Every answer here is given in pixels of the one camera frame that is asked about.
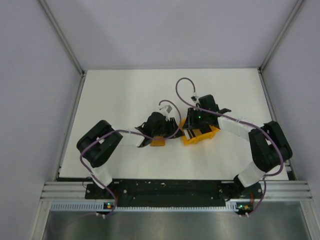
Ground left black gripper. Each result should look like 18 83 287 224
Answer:
152 117 185 139

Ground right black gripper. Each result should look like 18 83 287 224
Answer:
182 107 209 130

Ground orange leather card holder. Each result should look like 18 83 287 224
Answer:
150 137 166 147

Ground yellow plastic bin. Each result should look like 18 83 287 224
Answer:
180 123 220 146

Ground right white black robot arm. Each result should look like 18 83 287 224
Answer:
182 94 293 198

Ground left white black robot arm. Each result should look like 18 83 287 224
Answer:
76 112 184 199

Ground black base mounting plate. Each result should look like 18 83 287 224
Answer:
85 178 262 207

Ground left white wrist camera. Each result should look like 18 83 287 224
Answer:
158 105 172 118

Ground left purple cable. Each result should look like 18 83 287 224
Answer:
79 100 182 218

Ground purple cable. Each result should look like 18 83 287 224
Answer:
79 100 182 218
175 77 285 218

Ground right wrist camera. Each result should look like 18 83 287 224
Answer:
191 91 199 103

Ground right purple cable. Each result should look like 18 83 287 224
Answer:
175 77 285 218

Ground aluminium front rail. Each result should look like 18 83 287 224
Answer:
40 179 312 201

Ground white slotted cable duct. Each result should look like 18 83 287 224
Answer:
50 201 250 213

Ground left aluminium frame post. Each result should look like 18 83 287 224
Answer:
37 0 87 76

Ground aluminium frame post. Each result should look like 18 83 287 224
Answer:
257 0 307 72
37 0 87 76

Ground right aluminium frame post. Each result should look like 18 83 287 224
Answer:
257 0 307 72

